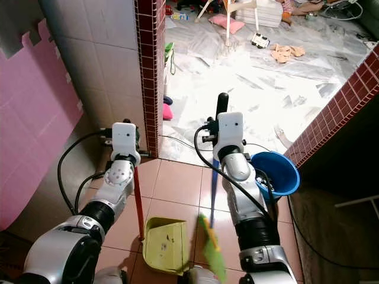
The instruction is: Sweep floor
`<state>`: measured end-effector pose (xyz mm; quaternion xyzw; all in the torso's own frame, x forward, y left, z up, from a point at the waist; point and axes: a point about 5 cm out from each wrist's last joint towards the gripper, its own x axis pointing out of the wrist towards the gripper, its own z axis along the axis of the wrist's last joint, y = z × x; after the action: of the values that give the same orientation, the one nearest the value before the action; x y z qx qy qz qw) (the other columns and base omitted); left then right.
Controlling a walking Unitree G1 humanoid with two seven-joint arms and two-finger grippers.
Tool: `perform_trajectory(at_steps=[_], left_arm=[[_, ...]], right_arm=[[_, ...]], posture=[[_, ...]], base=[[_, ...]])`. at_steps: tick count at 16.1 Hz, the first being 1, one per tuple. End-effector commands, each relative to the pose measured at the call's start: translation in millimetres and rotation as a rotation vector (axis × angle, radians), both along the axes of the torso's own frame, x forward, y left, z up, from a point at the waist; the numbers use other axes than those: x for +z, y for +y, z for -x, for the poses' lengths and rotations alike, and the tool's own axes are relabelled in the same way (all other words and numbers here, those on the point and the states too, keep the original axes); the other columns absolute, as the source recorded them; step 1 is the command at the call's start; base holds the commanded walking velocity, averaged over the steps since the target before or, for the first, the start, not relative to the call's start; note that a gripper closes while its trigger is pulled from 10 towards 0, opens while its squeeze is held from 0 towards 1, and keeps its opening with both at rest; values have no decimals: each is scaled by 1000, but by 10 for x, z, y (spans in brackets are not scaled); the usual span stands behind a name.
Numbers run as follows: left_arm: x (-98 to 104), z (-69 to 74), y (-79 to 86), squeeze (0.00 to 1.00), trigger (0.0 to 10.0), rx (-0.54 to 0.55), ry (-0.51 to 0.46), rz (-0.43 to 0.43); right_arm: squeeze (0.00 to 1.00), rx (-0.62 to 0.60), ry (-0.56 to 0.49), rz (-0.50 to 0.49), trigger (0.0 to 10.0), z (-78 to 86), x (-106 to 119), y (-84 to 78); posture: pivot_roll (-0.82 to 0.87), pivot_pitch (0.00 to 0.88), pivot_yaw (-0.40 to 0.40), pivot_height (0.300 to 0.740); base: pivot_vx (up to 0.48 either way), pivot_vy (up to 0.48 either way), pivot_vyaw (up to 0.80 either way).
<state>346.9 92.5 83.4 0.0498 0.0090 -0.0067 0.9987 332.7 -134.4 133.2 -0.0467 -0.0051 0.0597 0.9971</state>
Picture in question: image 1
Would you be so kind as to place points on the blue plastic bucket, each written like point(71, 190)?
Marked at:
point(278, 171)

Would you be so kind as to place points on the small white toy car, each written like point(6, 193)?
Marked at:
point(259, 41)

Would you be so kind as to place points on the green hanging item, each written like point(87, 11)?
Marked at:
point(169, 54)

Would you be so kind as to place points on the pale twisted scrap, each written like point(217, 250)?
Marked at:
point(283, 136)

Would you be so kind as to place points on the beige crumpled cloth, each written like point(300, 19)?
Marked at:
point(286, 52)

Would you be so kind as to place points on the white plastic chair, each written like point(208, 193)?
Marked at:
point(227, 26)

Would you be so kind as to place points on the white storage box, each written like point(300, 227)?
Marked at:
point(263, 15)

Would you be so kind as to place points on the red tiled pillar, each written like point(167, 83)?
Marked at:
point(150, 71)

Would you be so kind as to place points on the grey right robot leg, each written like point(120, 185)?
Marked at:
point(200, 277)

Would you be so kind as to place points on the small pink slipper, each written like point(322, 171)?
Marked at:
point(167, 111)

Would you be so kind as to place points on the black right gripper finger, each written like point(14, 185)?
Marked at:
point(209, 122)

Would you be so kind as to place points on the sitting person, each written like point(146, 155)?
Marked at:
point(302, 6)

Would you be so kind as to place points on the pink pillow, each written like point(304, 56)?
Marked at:
point(226, 23)

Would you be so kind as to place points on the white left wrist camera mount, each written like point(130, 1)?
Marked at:
point(125, 142)

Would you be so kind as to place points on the grey robot leg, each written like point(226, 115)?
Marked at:
point(108, 276)
point(200, 277)

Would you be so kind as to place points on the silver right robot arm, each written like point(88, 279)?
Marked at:
point(257, 236)

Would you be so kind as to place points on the red tiled low wall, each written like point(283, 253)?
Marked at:
point(337, 106)

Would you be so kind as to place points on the grey left robot leg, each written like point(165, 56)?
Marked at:
point(108, 276)

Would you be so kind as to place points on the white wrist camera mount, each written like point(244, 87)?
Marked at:
point(125, 142)
point(231, 133)

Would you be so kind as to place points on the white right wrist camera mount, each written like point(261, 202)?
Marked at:
point(231, 133)

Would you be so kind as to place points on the pink foam mat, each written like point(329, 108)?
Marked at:
point(35, 124)

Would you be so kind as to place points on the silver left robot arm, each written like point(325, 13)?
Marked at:
point(71, 254)

